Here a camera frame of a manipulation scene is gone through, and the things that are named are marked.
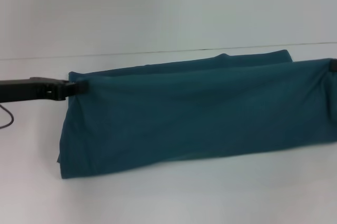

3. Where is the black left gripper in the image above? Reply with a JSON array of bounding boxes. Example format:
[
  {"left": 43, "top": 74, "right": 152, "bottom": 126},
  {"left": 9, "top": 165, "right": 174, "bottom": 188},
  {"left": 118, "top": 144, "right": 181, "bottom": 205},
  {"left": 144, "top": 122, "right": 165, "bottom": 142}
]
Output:
[{"left": 0, "top": 76, "right": 90, "bottom": 104}]

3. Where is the teal FREE! print T-shirt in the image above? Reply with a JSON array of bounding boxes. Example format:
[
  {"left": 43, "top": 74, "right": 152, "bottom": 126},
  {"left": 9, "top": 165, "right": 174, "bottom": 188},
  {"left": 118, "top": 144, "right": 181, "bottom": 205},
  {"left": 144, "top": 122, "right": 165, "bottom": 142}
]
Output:
[{"left": 56, "top": 49, "right": 337, "bottom": 180}]

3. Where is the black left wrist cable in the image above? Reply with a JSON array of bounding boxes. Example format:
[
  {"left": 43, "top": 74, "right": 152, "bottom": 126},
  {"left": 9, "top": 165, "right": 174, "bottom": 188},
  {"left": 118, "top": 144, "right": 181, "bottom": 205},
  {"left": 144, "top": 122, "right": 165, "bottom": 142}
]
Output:
[{"left": 0, "top": 104, "right": 16, "bottom": 129}]

